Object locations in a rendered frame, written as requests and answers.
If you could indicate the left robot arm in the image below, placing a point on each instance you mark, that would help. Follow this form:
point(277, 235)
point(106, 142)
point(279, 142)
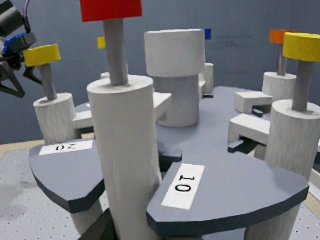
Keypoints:
point(10, 20)

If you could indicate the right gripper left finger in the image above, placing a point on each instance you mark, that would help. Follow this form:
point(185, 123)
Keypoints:
point(101, 229)

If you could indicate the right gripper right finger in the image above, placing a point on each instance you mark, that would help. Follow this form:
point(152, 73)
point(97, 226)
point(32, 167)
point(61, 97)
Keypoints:
point(186, 237)

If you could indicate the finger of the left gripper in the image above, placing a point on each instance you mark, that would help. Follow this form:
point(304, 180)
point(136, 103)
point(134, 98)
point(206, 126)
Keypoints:
point(28, 73)
point(6, 69)

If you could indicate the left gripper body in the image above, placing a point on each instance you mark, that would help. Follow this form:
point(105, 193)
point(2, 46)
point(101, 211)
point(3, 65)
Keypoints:
point(10, 57)

